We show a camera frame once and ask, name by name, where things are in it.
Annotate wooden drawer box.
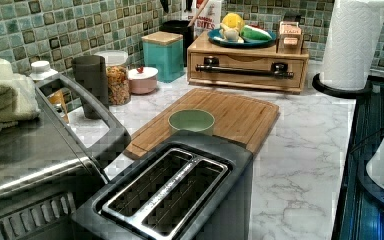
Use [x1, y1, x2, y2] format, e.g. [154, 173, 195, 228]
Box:
[187, 32, 309, 93]

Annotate black drawer handle bar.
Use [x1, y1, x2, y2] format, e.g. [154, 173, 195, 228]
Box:
[195, 57, 294, 79]

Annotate green ceramic bowl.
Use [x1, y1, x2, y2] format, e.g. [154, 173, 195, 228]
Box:
[168, 109, 215, 135]

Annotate wooden cutting board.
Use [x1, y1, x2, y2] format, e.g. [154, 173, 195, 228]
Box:
[124, 88, 279, 160]

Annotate pink pot white lid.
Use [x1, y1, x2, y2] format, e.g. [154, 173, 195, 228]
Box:
[128, 67, 158, 94]

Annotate black two-slot toaster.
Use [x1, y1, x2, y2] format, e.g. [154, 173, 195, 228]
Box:
[73, 130, 253, 240]

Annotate teal canister wooden lid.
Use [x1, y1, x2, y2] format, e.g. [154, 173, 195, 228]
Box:
[142, 31, 184, 83]

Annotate glass jar with cereal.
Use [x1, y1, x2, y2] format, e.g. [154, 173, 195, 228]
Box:
[97, 50, 130, 105]

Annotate blue plate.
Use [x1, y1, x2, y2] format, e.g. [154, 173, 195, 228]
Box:
[207, 29, 276, 48]

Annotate cream toy garlic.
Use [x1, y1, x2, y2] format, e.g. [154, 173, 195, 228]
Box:
[220, 23, 244, 43]

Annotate black utensil holder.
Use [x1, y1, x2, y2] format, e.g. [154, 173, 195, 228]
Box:
[159, 20, 194, 65]

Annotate green toy vegetable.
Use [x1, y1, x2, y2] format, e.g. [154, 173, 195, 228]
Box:
[241, 25, 272, 41]

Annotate white snack box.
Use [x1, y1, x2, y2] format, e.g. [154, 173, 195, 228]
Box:
[181, 0, 223, 37]

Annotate yellow toy lemon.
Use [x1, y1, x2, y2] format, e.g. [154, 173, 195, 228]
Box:
[222, 13, 245, 30]

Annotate dark grey cylinder mug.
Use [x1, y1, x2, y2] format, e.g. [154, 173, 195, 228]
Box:
[72, 55, 109, 108]

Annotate black paper towel holder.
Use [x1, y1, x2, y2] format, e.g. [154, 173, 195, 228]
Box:
[312, 73, 373, 99]

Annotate white cap bottle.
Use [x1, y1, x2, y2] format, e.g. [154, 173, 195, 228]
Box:
[30, 60, 57, 82]

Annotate stainless toaster oven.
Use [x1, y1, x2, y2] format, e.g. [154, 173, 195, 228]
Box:
[0, 74, 131, 240]

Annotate paper towel roll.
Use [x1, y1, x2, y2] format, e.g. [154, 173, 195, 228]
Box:
[320, 0, 384, 91]

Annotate folded cream towels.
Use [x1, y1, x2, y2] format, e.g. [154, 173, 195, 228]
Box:
[0, 58, 40, 131]

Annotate wooden spoon handle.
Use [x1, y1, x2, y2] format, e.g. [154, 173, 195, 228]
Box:
[187, 0, 209, 27]

